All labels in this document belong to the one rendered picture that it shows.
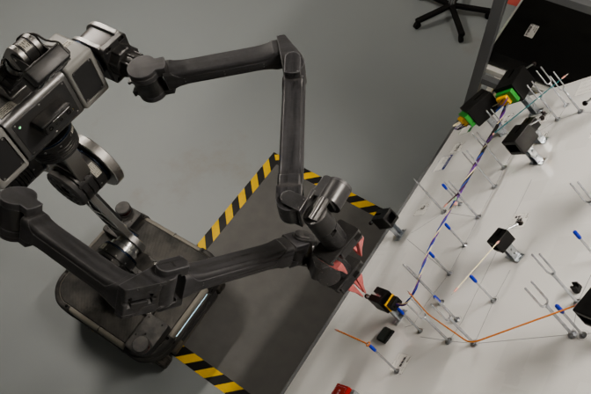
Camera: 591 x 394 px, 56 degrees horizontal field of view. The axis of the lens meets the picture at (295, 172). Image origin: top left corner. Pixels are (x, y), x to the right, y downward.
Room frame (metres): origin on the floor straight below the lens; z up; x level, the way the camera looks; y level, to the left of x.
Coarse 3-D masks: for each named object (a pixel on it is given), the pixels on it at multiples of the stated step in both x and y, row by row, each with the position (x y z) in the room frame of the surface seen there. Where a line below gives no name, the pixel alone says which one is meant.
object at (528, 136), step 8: (536, 120) 0.89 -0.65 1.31; (512, 128) 0.88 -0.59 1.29; (520, 128) 0.86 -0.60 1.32; (528, 128) 0.85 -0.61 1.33; (512, 136) 0.84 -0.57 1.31; (520, 136) 0.83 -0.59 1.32; (528, 136) 0.83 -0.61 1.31; (536, 136) 0.84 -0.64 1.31; (504, 144) 0.84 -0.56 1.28; (512, 144) 0.82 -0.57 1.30; (520, 144) 0.81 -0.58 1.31; (528, 144) 0.82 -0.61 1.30; (512, 152) 0.82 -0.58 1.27; (520, 152) 0.81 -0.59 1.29; (528, 152) 0.82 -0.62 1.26; (536, 152) 0.81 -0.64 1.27; (536, 160) 0.80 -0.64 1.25; (544, 160) 0.79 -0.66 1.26
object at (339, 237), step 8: (336, 224) 0.58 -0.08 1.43; (344, 224) 0.60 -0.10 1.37; (336, 232) 0.56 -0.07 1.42; (344, 232) 0.57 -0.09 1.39; (352, 232) 0.58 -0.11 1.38; (360, 232) 0.58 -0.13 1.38; (320, 240) 0.56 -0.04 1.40; (328, 240) 0.55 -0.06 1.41; (336, 240) 0.55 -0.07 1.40; (344, 240) 0.56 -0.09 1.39; (320, 248) 0.56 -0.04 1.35; (328, 248) 0.55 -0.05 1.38; (336, 248) 0.54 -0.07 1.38; (344, 248) 0.54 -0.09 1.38; (320, 256) 0.54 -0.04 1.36; (328, 256) 0.53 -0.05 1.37; (336, 256) 0.53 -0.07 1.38
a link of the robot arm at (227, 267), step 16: (272, 240) 0.64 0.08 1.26; (288, 240) 0.64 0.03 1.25; (176, 256) 0.54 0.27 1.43; (224, 256) 0.57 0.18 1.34; (240, 256) 0.58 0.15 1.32; (256, 256) 0.58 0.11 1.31; (272, 256) 0.59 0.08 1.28; (288, 256) 0.60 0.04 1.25; (304, 256) 0.62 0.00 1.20; (160, 272) 0.49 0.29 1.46; (176, 272) 0.50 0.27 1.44; (192, 272) 0.51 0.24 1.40; (208, 272) 0.52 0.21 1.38; (224, 272) 0.53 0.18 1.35; (240, 272) 0.54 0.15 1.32; (256, 272) 0.55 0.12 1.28; (176, 288) 0.49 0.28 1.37; (192, 288) 0.48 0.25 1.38; (176, 304) 0.46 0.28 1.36
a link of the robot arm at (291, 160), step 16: (288, 64) 0.98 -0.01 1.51; (288, 80) 0.95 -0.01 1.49; (304, 80) 0.96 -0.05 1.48; (288, 96) 0.91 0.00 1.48; (304, 96) 0.92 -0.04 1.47; (288, 112) 0.86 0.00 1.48; (304, 112) 0.88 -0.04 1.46; (288, 128) 0.82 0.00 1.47; (288, 144) 0.77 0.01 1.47; (288, 160) 0.73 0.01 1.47; (288, 176) 0.68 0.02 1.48; (288, 208) 0.60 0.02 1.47
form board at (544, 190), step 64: (576, 128) 0.86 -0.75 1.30; (448, 192) 0.87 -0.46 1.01; (512, 192) 0.73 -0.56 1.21; (384, 256) 0.72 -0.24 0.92; (448, 256) 0.61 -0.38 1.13; (576, 256) 0.45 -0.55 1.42; (384, 320) 0.48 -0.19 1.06; (512, 320) 0.35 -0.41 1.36; (576, 320) 0.31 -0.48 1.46; (320, 384) 0.35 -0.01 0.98; (384, 384) 0.30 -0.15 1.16; (448, 384) 0.25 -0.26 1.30; (512, 384) 0.22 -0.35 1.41; (576, 384) 0.19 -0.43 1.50
